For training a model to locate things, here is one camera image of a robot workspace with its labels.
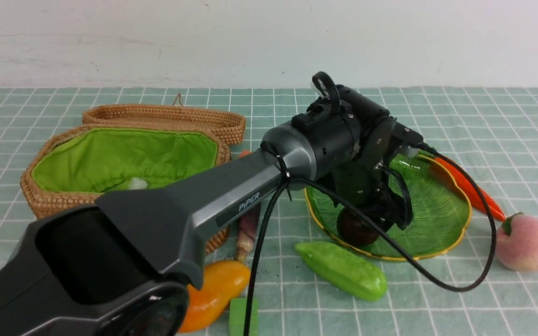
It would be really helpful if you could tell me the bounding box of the green glass leaf plate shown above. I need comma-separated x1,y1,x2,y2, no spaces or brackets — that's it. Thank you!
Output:
304,154,472,262

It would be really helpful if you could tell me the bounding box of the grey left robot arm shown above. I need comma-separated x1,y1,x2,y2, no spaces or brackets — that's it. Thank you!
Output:
0,85,423,336

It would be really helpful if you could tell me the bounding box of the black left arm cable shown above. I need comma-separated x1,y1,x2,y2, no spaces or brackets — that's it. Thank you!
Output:
243,145,497,336

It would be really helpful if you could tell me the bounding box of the orange toy carrot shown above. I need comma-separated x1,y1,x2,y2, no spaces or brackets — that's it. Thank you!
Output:
430,157,506,222

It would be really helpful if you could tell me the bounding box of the yellow orange toy mango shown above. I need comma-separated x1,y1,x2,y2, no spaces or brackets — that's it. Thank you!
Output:
178,260,251,333

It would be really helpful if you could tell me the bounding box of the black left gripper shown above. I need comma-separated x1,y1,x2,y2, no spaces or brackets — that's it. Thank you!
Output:
330,119,425,231

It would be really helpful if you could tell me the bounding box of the orange foam cube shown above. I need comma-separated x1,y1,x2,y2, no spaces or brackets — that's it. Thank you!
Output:
238,150,252,158

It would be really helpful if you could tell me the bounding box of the dark purple toy mangosteen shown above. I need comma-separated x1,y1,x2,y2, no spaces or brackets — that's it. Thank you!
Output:
336,208,380,247

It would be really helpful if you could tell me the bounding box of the woven basket lid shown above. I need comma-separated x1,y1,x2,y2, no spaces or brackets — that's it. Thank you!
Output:
82,94,246,145

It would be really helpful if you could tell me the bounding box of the woven wicker basket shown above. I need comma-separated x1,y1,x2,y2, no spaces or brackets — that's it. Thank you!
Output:
20,125,232,255

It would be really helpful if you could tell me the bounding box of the green toy cucumber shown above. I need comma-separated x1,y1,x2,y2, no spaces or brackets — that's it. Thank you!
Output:
295,242,387,301

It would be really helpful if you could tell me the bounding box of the teal checked tablecloth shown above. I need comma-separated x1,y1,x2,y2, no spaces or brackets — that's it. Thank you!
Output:
0,87,538,336

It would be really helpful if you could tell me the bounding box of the green foam block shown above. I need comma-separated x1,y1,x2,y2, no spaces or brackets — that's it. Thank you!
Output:
229,297,258,336

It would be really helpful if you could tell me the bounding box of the pink toy peach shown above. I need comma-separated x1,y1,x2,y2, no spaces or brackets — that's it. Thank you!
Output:
495,212,538,273

